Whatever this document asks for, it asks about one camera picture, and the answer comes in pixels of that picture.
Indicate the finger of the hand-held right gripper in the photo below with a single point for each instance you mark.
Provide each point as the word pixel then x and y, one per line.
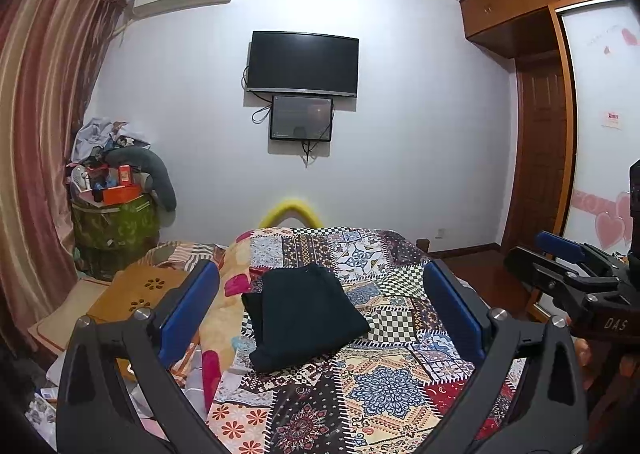
pixel 560 244
pixel 545 269

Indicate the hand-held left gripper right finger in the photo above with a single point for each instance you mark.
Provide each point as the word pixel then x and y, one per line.
pixel 452 314

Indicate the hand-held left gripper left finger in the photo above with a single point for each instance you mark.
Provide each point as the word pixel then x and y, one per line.
pixel 187 314

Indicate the dark teal pants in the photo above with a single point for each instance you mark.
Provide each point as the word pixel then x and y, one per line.
pixel 305 314

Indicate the person's right hand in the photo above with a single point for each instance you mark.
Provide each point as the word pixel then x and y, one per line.
pixel 582 351

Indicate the peach floral blanket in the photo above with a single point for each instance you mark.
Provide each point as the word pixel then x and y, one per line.
pixel 220 314

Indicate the large pink heart decals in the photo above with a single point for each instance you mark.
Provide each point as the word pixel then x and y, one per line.
pixel 607 229

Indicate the wooden lap desk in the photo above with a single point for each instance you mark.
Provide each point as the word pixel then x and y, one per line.
pixel 130 291

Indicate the striped pink pillow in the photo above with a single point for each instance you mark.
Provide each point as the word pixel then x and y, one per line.
pixel 185 251

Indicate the wooden bedpost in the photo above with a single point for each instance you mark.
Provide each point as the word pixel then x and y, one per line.
pixel 423 244

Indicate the wooden door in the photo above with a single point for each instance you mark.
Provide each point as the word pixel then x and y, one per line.
pixel 542 159

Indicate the patchwork blanket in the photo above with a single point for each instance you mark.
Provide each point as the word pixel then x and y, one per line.
pixel 390 384

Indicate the green fabric hamper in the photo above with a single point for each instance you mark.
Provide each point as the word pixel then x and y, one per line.
pixel 115 229

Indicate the tan woven cushion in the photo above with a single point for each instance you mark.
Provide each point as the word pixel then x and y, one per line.
pixel 65 314

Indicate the grey long pillow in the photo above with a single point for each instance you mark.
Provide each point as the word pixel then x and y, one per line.
pixel 162 184

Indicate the red paper note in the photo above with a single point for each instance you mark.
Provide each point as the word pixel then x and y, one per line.
pixel 614 120

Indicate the orange box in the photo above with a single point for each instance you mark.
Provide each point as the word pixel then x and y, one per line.
pixel 120 194

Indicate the yellow curved chair back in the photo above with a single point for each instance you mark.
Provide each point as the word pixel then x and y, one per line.
pixel 290 205

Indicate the small red carton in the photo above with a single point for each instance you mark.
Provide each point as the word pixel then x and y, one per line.
pixel 125 175

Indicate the blue white patterned cloth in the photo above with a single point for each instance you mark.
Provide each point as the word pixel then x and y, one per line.
pixel 42 409

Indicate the crumpled pale cloth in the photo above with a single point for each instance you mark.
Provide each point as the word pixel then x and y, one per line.
pixel 95 134

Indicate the small pink heart decals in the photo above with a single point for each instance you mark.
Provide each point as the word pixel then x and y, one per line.
pixel 629 36

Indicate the striped pink curtain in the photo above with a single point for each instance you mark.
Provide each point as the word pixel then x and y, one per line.
pixel 45 134

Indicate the wooden wardrobe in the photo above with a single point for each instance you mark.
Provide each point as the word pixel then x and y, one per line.
pixel 515 4

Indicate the small wall monitor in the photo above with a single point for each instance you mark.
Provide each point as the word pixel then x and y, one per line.
pixel 300 116

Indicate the black wall television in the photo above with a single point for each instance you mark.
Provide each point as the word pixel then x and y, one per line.
pixel 302 61

